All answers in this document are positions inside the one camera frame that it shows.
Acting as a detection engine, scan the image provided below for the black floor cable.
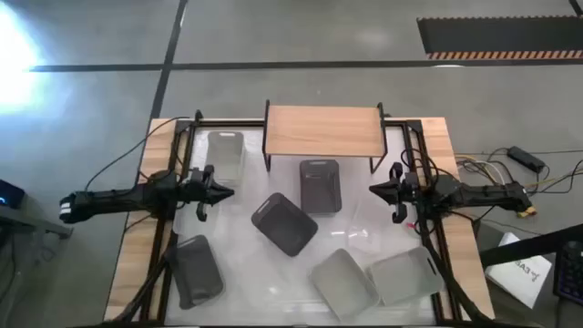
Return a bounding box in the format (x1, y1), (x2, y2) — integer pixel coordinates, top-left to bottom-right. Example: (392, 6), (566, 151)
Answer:
(530, 158), (583, 195)

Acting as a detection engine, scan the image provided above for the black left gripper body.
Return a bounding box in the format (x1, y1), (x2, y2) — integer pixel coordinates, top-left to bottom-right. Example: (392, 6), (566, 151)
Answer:
(184, 164), (218, 223)

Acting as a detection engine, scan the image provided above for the white translucent plastic basket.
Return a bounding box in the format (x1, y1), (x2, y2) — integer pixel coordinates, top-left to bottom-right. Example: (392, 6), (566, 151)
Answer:
(308, 248), (382, 323)
(366, 245), (445, 307)
(205, 130), (247, 189)

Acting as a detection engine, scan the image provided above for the white printed cardboard box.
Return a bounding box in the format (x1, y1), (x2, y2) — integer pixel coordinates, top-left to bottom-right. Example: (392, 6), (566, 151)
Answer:
(484, 231), (553, 310)

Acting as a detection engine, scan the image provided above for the grey metal stand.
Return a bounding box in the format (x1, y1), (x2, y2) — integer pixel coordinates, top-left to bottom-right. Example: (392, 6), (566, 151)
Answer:
(0, 204), (74, 259)

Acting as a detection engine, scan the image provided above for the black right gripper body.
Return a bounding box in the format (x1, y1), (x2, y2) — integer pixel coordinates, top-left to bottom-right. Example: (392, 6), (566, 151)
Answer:
(389, 162), (419, 224)

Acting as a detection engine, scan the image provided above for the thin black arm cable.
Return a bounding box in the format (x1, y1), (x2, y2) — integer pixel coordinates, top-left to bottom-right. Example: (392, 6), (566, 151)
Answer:
(84, 116), (192, 192)

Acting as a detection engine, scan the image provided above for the black backlit keyboard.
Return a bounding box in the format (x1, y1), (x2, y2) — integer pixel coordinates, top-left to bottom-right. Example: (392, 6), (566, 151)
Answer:
(552, 240), (583, 306)

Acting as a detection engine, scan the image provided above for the black power adapter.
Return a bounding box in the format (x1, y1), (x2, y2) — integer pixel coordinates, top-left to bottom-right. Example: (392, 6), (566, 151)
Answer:
(506, 145), (547, 174)

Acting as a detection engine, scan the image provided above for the white floor cable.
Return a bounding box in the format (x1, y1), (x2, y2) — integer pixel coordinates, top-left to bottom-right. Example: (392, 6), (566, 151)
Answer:
(455, 157), (507, 186)

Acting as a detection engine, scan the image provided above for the black metal bar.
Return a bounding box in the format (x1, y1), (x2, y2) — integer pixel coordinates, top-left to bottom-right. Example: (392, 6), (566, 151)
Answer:
(477, 222), (583, 269)

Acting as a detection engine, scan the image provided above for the black device with blue light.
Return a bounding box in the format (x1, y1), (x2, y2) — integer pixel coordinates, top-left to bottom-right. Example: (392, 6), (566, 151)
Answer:
(0, 179), (26, 210)

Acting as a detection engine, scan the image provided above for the yellow floor cable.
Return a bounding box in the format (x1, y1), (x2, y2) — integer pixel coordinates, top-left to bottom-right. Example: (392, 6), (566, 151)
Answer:
(523, 169), (583, 190)

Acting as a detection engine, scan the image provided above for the dark grey plastic basket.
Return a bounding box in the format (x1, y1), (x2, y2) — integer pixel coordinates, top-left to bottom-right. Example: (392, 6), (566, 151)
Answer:
(250, 191), (320, 258)
(299, 159), (343, 216)
(164, 234), (226, 311)

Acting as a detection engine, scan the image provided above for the black metal table frame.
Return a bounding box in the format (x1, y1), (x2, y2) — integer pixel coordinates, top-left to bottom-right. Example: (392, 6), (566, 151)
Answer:
(113, 108), (497, 328)

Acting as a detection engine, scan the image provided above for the white glossy table mat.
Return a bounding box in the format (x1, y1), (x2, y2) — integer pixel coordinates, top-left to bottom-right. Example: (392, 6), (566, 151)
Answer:
(166, 125), (438, 327)

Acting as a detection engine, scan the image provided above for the wooden shelf with black legs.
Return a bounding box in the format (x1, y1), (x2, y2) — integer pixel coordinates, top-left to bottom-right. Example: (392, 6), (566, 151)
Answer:
(262, 99), (390, 175)

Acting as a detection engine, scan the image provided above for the black hazard-striped floor mat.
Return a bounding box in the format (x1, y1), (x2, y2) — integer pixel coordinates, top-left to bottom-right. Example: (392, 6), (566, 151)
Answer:
(416, 15), (583, 61)

